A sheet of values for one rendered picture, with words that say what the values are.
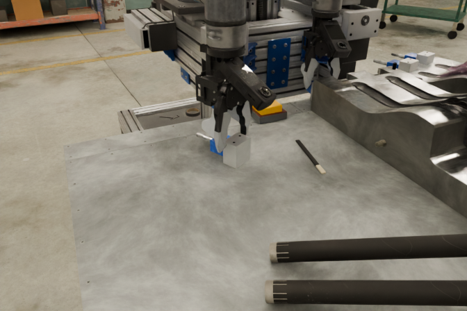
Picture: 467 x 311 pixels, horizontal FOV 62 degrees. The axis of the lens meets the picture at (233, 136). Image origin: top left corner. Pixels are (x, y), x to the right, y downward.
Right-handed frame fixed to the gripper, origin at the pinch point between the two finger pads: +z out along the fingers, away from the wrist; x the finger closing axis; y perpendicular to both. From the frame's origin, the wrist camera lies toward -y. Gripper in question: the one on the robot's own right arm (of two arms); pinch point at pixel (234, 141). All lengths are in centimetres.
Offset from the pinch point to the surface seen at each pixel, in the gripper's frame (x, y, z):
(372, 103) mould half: -28.7, -17.6, -3.7
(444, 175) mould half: -13.3, -37.6, -0.4
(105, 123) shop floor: -79, 179, 85
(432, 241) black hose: 8.8, -40.7, -3.2
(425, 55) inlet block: -75, -17, -4
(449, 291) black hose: 14.5, -44.5, -1.7
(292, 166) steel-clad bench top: -5.8, -11.0, 4.6
